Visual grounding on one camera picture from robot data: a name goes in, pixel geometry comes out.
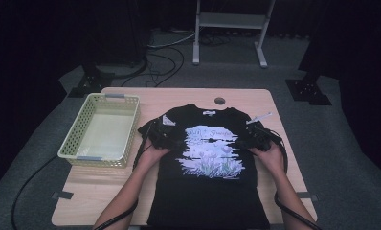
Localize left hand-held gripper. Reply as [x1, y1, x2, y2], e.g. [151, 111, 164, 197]
[147, 114, 181, 150]

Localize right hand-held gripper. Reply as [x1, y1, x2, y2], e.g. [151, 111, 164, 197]
[243, 111, 277, 153]

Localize black printed T-shirt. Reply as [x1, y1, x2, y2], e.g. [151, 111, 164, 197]
[137, 103, 271, 230]

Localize person's left hand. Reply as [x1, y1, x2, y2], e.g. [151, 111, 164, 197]
[136, 144, 172, 174]

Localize person's right hand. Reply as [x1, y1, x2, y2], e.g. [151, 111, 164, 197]
[249, 141, 287, 175]

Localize pale yellow plastic basket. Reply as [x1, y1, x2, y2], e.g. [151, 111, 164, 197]
[56, 92, 142, 169]

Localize black floor stand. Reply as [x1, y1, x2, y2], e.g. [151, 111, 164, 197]
[67, 61, 117, 99]
[285, 72, 333, 106]

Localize grey tape strip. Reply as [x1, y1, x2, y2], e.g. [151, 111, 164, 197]
[51, 190, 75, 201]
[296, 191, 320, 202]

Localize white metal stand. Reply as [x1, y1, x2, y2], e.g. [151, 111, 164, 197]
[192, 0, 277, 69]

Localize right hand-held gripper black cable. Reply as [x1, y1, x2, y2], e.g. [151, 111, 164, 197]
[264, 126, 323, 230]

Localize hand-held gripper black cable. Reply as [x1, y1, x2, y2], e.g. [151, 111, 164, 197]
[264, 126, 323, 230]
[94, 118, 157, 230]

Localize left hand-held gripper black cable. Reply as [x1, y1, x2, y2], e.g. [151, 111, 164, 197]
[94, 118, 157, 230]

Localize thin black floor cables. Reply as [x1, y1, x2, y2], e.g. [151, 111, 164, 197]
[121, 46, 186, 88]

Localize grey floor cable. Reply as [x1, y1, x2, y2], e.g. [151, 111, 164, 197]
[146, 31, 196, 50]

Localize thick black floor cable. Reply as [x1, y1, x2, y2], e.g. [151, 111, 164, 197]
[11, 154, 59, 230]

